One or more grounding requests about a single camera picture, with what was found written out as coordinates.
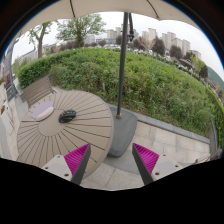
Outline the grey parasol base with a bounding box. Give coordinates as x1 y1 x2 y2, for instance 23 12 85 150
108 106 138 158

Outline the black computer mouse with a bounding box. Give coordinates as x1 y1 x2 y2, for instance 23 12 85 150
59 110 76 123

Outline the lilac mouse pad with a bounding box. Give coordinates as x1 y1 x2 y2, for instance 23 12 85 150
32 101 54 121

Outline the bare tree left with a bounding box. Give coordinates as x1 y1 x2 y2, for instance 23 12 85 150
28 21 52 58

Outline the beige parasol canopy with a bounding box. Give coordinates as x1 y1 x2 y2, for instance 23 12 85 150
19 0 198 36

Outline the round slatted beige table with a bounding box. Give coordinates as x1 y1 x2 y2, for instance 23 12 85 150
17 90 114 177

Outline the leafy green tree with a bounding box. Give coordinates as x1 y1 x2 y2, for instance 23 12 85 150
56 14 106 47

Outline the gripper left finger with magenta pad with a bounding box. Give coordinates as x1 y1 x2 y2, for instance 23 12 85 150
42 144 91 185

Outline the green hedge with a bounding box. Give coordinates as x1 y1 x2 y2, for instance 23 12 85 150
17 48 224 147

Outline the beige slatted chair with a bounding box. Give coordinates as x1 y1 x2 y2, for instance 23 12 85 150
23 75 55 107

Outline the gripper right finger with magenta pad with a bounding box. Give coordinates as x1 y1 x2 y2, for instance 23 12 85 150
132 143 182 185

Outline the dark parasol pole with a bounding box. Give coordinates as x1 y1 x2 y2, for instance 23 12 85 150
116 12 128 119

